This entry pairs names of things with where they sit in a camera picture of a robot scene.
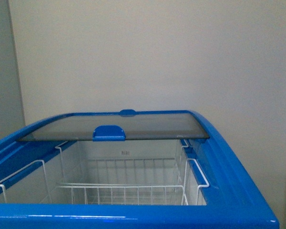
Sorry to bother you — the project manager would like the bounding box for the tinted glass sliding lid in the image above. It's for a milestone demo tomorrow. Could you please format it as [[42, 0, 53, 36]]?
[[20, 113, 209, 142]]

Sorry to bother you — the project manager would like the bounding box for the white blue chest freezer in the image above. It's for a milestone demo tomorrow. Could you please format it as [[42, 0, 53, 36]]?
[[0, 110, 279, 229]]

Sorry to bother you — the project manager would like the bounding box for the far white wire basket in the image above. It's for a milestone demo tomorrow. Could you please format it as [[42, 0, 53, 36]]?
[[60, 140, 189, 187]]

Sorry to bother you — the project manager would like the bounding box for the white wire basket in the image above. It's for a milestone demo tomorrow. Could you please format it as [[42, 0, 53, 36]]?
[[0, 159, 210, 206], [60, 140, 189, 187]]

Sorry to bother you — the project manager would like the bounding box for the near white wire basket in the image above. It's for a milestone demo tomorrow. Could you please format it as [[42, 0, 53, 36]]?
[[0, 159, 210, 206]]

